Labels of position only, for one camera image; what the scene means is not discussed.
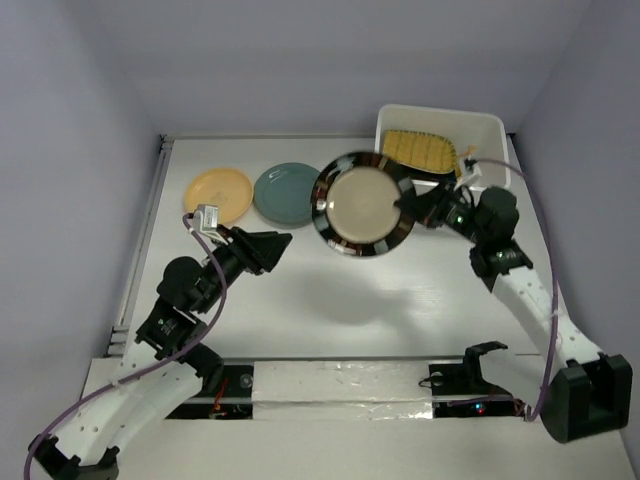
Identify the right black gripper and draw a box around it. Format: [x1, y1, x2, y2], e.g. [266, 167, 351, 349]
[396, 176, 488, 246]

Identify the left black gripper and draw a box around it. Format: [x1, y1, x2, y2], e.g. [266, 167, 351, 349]
[197, 223, 292, 312]

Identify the yellow woven bamboo tray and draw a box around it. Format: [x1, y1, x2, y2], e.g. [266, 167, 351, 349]
[382, 130, 459, 175]

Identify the teal round plate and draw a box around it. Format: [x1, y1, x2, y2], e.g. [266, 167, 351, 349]
[253, 162, 320, 227]

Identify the dark round patterned plate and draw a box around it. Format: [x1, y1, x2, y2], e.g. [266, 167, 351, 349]
[310, 151, 417, 257]

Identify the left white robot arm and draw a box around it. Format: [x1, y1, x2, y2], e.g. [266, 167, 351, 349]
[23, 226, 292, 479]

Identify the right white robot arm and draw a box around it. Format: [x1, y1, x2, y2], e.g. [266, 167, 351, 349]
[395, 184, 633, 443]

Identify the white plastic bin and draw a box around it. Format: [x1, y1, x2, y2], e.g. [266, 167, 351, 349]
[374, 104, 509, 185]

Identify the yellow round plate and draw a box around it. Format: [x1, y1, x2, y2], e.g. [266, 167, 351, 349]
[183, 168, 254, 224]

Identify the silver foil taped panel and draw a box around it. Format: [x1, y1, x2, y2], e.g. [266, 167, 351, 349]
[252, 360, 433, 421]

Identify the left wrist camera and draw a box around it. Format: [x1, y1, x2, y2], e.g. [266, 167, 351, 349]
[185, 204, 219, 239]

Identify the aluminium frame rail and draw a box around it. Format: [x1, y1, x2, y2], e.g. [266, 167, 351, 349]
[103, 135, 174, 358]

